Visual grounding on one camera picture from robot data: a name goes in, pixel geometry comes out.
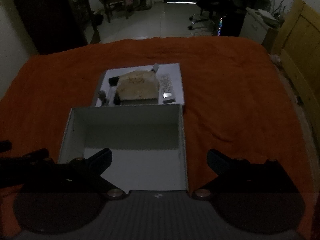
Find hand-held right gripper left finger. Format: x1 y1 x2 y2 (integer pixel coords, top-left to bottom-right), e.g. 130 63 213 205
20 148 127 200

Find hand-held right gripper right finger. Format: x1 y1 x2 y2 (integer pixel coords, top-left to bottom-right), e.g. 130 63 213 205
191 149 300 200

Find white cardboard box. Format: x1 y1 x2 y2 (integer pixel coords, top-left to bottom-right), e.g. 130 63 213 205
58 104 190 193

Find clear tube with black cap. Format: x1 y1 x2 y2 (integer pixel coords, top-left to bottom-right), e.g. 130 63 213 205
107 91 121 106

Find white printed card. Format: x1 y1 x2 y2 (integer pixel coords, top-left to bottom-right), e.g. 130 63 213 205
159 73 177 103

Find white box lid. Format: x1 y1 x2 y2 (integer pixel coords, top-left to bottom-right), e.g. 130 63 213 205
92 62 186 113

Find orange blanket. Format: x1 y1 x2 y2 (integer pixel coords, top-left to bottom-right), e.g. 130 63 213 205
0 36 316 240

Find beige patterned cloth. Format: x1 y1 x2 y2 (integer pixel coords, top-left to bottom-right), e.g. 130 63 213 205
117 70 160 102

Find computer tower with lights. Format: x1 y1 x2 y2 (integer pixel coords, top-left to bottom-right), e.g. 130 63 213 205
212 14 247 37

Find white cabinet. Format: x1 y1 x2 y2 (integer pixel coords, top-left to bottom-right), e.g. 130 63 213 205
239 6 280 43

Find dark wooden wardrobe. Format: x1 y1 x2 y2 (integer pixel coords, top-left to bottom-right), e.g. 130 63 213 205
9 0 88 55

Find wooden chair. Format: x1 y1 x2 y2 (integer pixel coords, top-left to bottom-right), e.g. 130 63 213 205
96 0 131 23

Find glass door cabinet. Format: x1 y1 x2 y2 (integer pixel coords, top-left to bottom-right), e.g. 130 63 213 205
64 0 93 28

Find black office chair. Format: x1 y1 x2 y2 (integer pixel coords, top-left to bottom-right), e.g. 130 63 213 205
187 0 236 30

